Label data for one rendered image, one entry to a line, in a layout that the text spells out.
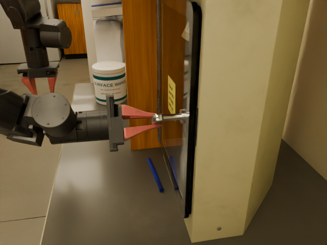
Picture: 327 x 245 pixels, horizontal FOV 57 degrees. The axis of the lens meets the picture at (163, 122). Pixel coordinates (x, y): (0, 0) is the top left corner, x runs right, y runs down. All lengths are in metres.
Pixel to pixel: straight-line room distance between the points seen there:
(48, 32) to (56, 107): 0.38
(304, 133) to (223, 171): 0.50
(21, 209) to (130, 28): 1.73
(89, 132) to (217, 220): 0.30
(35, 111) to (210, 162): 0.30
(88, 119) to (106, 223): 0.25
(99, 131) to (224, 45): 0.26
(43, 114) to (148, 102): 0.42
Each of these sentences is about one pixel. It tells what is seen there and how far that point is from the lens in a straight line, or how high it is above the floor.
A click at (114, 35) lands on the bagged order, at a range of 1.81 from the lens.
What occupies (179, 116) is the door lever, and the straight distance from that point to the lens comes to 0.52.
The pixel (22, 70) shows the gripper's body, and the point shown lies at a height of 1.19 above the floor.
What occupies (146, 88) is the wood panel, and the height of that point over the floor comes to 1.14.
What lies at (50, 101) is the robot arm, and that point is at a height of 1.25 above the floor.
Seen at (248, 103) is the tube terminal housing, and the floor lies 1.24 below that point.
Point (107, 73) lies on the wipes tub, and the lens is 1.18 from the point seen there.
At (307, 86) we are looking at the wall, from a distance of 0.98.
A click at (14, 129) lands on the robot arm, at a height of 1.19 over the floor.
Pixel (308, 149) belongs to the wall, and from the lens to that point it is 1.00.
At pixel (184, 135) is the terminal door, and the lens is 0.52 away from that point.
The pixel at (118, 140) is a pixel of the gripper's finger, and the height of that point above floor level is 1.16.
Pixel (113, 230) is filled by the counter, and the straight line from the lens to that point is 0.68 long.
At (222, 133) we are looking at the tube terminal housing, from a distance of 0.51.
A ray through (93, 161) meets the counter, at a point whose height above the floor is 0.94.
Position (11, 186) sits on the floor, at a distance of 2.53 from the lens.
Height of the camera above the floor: 1.43
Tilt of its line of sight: 27 degrees down
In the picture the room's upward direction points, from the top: straight up
